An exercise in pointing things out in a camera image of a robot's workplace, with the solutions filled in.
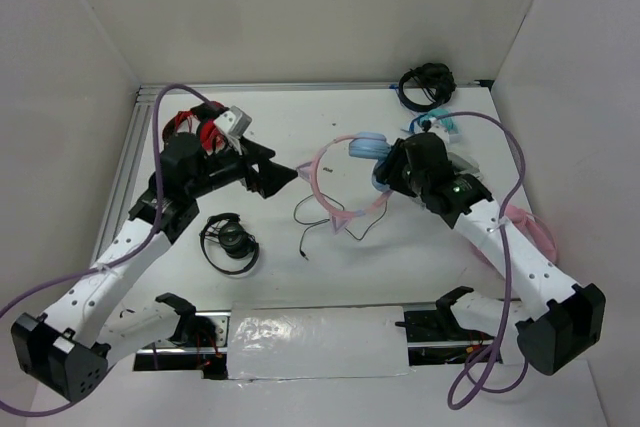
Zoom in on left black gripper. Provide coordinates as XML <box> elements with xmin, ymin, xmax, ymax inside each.
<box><xmin>187</xmin><ymin>133</ymin><xmax>297</xmax><ymax>198</ymax></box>

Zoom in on blue pink cat-ear headphones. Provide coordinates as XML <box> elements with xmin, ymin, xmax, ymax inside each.
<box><xmin>289</xmin><ymin>132</ymin><xmax>391</xmax><ymax>262</ymax></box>

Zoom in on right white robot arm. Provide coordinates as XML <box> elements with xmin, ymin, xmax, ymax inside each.
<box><xmin>373</xmin><ymin>133</ymin><xmax>606</xmax><ymax>376</ymax></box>

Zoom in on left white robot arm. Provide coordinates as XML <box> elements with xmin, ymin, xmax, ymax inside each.
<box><xmin>11</xmin><ymin>133</ymin><xmax>297</xmax><ymax>404</ymax></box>

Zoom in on teal white headphones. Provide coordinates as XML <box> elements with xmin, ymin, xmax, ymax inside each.
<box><xmin>407</xmin><ymin>108</ymin><xmax>462</xmax><ymax>144</ymax></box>

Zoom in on small black headphones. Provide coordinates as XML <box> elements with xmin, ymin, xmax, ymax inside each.
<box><xmin>199</xmin><ymin>213</ymin><xmax>260</xmax><ymax>277</ymax></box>

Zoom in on red black headphones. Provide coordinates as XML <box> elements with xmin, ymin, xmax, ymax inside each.
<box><xmin>162</xmin><ymin>102</ymin><xmax>228</xmax><ymax>153</ymax></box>

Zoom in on black headphones far corner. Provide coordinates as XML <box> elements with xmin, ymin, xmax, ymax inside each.
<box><xmin>397</xmin><ymin>62</ymin><xmax>457</xmax><ymax>113</ymax></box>

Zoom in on white taped sheet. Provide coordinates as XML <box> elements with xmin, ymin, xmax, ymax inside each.
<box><xmin>227</xmin><ymin>306</ymin><xmax>410</xmax><ymax>381</ymax></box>

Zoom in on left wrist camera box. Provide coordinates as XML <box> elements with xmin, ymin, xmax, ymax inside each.
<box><xmin>214</xmin><ymin>106</ymin><xmax>252</xmax><ymax>142</ymax></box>

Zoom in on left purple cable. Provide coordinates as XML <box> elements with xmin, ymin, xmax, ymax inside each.
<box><xmin>0</xmin><ymin>84</ymin><xmax>224</xmax><ymax>417</ymax></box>

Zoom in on purple cable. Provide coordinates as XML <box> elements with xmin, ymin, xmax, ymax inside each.
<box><xmin>0</xmin><ymin>84</ymin><xmax>224</xmax><ymax>417</ymax></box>
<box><xmin>424</xmin><ymin>112</ymin><xmax>530</xmax><ymax>409</ymax></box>

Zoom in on aluminium frame rail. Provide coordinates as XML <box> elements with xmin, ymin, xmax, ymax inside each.
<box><xmin>82</xmin><ymin>80</ymin><xmax>494</xmax><ymax>298</ymax></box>

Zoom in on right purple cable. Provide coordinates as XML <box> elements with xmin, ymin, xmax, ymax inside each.
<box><xmin>424</xmin><ymin>112</ymin><xmax>530</xmax><ymax>409</ymax></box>

